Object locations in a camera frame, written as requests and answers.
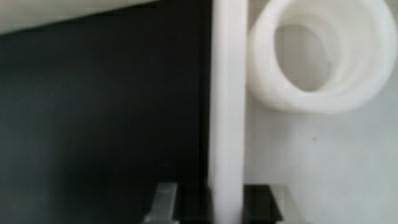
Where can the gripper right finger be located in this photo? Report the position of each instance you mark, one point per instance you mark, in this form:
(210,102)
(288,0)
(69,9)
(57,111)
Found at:
(265,205)

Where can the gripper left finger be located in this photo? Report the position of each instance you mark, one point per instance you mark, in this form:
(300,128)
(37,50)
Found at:
(178,206)

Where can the white square tabletop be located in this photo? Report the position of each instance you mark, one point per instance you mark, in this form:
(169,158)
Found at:
(304,109)

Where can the white U-shaped obstacle fence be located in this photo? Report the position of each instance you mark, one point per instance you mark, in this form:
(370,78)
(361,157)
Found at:
(30,13)

